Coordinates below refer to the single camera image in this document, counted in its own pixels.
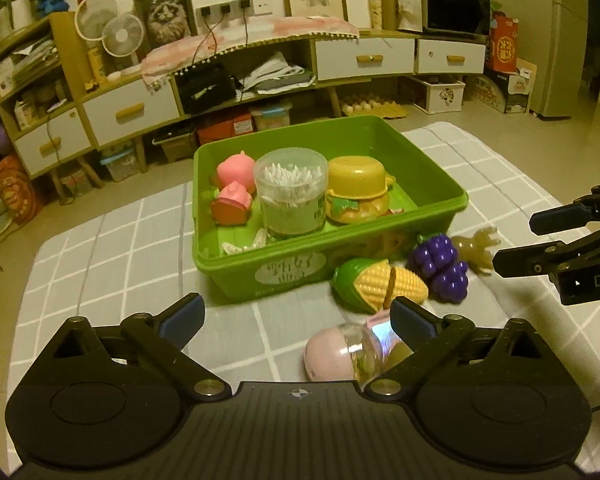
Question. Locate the grey checkered floor mat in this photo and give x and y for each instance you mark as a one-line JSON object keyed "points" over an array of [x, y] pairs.
{"points": [[520, 399]]}

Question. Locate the wooden tv cabinet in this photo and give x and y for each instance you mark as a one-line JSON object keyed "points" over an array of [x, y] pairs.
{"points": [[94, 119]]}

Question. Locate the egg carton tray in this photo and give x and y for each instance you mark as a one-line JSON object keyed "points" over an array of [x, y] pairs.
{"points": [[371, 104]]}

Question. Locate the purple toy grapes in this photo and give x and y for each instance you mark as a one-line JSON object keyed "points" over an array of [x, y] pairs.
{"points": [[436, 261]]}

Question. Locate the pink clear capsule ball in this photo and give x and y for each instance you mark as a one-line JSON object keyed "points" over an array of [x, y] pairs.
{"points": [[354, 351]]}

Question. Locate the grey refrigerator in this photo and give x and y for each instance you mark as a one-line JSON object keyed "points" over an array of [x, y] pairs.
{"points": [[558, 37]]}

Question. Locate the stack of folded papers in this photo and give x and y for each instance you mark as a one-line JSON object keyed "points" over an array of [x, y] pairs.
{"points": [[276, 75]]}

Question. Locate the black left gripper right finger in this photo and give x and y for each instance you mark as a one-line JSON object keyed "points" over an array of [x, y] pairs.
{"points": [[433, 341]]}

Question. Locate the white desk fan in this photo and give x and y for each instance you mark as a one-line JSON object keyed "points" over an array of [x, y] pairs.
{"points": [[111, 39]]}

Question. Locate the pink round toy figure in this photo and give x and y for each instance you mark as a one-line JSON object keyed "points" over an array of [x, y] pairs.
{"points": [[236, 168]]}

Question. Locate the pink checkered cloth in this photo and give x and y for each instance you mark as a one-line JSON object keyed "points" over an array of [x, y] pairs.
{"points": [[191, 51]]}

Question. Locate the black bag on shelf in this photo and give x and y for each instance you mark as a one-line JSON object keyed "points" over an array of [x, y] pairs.
{"points": [[204, 87]]}

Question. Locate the yellow toy pot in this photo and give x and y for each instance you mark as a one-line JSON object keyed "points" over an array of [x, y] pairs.
{"points": [[358, 177]]}

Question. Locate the yellow toy corn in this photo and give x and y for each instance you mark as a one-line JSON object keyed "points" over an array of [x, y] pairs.
{"points": [[368, 285]]}

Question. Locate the white storage crate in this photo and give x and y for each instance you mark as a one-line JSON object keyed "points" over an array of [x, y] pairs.
{"points": [[433, 94]]}

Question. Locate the orange printed bucket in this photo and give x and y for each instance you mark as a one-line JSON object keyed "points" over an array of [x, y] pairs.
{"points": [[17, 190]]}

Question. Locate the red cardboard box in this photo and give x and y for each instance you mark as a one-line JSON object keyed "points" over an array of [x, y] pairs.
{"points": [[224, 125]]}

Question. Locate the green plastic storage bin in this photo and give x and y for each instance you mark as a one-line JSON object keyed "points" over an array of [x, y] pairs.
{"points": [[246, 262]]}

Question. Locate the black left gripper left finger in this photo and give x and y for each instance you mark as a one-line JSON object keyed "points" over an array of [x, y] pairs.
{"points": [[159, 341]]}

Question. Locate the framed cat picture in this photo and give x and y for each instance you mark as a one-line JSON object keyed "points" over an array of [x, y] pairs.
{"points": [[165, 21]]}

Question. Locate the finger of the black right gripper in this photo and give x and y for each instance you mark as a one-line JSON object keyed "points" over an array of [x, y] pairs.
{"points": [[527, 259], [563, 218]]}

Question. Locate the clear cotton swab jar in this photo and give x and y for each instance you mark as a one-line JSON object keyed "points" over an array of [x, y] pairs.
{"points": [[291, 189]]}

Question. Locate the clear plastic storage box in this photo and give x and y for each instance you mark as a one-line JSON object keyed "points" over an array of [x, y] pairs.
{"points": [[272, 116]]}

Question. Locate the black microwave oven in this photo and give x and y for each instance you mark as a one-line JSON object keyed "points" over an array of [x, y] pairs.
{"points": [[457, 17]]}

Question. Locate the small pink pig toy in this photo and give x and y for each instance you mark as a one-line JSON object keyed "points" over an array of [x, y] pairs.
{"points": [[232, 205]]}

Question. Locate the red gift box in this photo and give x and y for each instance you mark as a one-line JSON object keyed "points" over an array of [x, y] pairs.
{"points": [[503, 43]]}

